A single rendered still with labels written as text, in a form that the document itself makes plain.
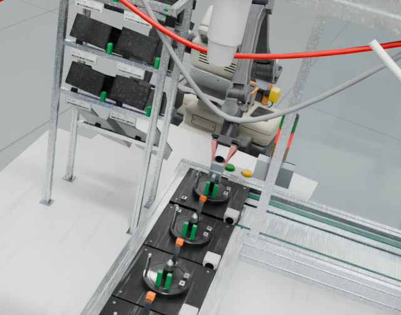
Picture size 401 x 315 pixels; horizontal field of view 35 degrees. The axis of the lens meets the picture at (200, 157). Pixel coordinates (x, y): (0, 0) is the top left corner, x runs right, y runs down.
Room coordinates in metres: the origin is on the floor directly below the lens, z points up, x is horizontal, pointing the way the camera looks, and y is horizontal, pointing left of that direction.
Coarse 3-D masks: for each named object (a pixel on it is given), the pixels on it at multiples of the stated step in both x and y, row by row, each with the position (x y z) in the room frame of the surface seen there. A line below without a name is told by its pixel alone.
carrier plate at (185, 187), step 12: (192, 168) 1.99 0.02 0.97; (192, 180) 1.92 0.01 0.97; (228, 180) 1.97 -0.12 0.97; (180, 192) 1.82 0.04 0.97; (192, 192) 1.84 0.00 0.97; (240, 192) 1.91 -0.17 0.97; (180, 204) 1.75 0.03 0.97; (192, 204) 1.77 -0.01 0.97; (204, 204) 1.78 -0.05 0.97; (228, 204) 1.82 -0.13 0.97; (240, 204) 1.83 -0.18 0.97; (216, 216) 1.73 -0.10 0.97
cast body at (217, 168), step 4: (216, 156) 1.87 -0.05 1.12; (220, 156) 1.87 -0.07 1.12; (216, 160) 1.85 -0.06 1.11; (220, 160) 1.85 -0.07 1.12; (224, 160) 1.87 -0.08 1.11; (212, 164) 1.84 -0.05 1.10; (216, 164) 1.84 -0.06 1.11; (220, 164) 1.84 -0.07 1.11; (224, 164) 1.85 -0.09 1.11; (212, 168) 1.84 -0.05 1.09; (216, 168) 1.84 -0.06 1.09; (220, 168) 1.84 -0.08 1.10; (224, 168) 1.87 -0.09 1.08; (208, 172) 1.84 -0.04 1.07; (212, 172) 1.83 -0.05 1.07; (216, 172) 1.83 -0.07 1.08; (220, 172) 1.84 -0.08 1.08; (208, 176) 1.84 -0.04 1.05; (212, 176) 1.82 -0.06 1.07; (216, 176) 1.83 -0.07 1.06; (220, 176) 1.83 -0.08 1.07; (212, 180) 1.81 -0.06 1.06
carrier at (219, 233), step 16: (176, 208) 1.58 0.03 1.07; (160, 224) 1.62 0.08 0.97; (176, 224) 1.61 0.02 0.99; (192, 224) 1.59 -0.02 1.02; (208, 224) 1.65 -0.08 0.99; (224, 224) 1.70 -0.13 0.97; (160, 240) 1.54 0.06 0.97; (192, 240) 1.56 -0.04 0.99; (208, 240) 1.57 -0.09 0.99; (224, 240) 1.62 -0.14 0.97; (192, 256) 1.50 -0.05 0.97; (208, 256) 1.49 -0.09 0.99
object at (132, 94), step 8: (120, 80) 1.78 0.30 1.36; (128, 80) 1.78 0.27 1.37; (112, 88) 1.77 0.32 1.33; (120, 88) 1.77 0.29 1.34; (128, 88) 1.76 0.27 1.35; (136, 88) 1.76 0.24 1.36; (144, 88) 1.76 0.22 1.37; (112, 96) 1.76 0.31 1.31; (120, 96) 1.76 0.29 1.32; (128, 96) 1.75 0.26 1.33; (136, 96) 1.75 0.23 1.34; (144, 96) 1.74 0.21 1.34; (152, 96) 1.76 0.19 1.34; (128, 104) 1.74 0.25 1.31; (136, 104) 1.73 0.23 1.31; (144, 104) 1.73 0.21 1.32; (152, 104) 1.77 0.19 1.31; (160, 112) 1.84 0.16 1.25
